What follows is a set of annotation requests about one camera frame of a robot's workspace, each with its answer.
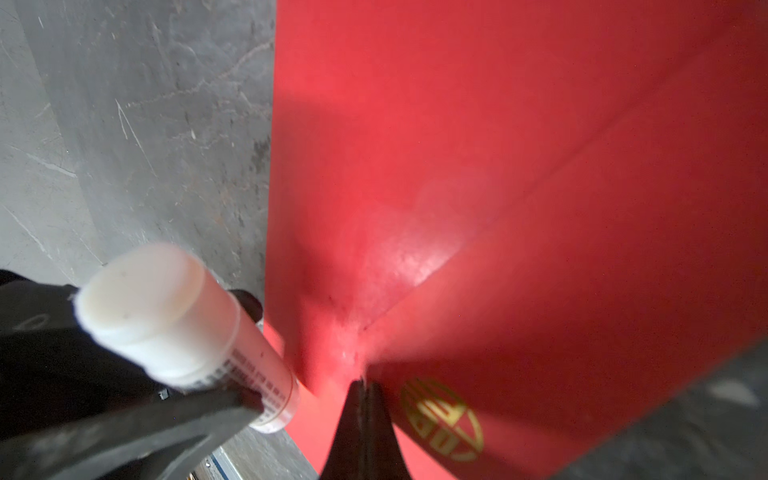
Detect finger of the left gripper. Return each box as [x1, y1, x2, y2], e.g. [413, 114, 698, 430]
[1, 270, 163, 440]
[1, 388, 263, 479]

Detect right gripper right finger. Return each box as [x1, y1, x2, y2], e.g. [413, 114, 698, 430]
[363, 382, 412, 480]

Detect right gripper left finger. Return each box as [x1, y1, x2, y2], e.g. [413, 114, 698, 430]
[319, 380, 365, 480]

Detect white glue stick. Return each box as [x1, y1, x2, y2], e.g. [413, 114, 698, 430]
[74, 243, 300, 433]

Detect red envelope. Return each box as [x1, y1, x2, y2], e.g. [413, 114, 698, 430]
[265, 1, 767, 479]

